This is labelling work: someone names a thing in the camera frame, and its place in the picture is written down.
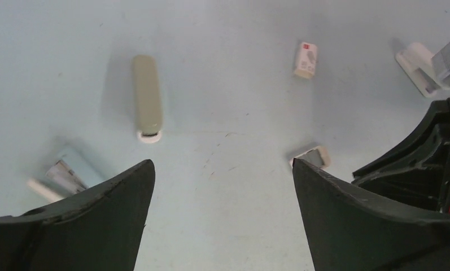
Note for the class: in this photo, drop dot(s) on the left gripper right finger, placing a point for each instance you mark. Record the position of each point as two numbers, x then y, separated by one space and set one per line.
350 228

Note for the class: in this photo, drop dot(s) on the beige stapler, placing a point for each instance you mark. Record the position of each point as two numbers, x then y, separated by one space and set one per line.
147 98

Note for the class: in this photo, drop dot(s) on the grey white stapler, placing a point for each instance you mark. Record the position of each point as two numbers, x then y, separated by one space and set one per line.
70 175

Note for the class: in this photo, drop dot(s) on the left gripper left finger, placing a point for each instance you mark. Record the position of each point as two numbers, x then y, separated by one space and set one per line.
99 228

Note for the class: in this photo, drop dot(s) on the small white staple box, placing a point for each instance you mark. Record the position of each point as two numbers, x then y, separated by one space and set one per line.
306 60

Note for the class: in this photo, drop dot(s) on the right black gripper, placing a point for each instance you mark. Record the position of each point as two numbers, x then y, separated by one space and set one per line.
425 188

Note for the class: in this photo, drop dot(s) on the white staple box barcode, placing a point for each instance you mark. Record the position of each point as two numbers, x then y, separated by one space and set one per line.
316 155

